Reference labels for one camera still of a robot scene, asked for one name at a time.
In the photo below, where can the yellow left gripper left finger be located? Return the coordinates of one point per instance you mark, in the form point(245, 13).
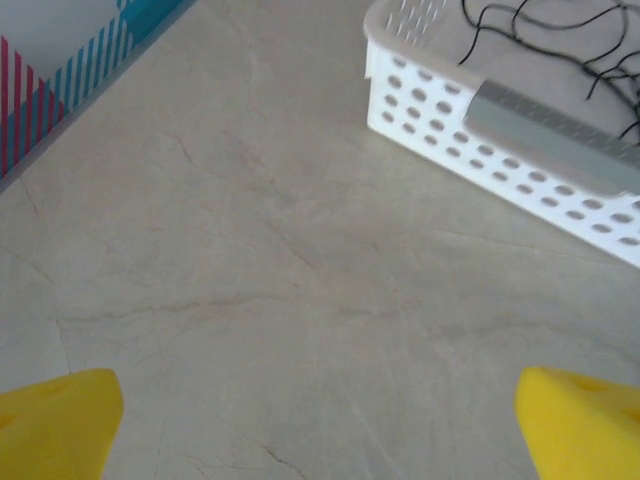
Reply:
point(55, 425)

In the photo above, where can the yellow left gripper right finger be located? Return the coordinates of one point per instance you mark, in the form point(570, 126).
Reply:
point(585, 430)

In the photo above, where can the white perforated plastic basket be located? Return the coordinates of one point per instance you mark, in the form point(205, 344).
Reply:
point(377, 90)

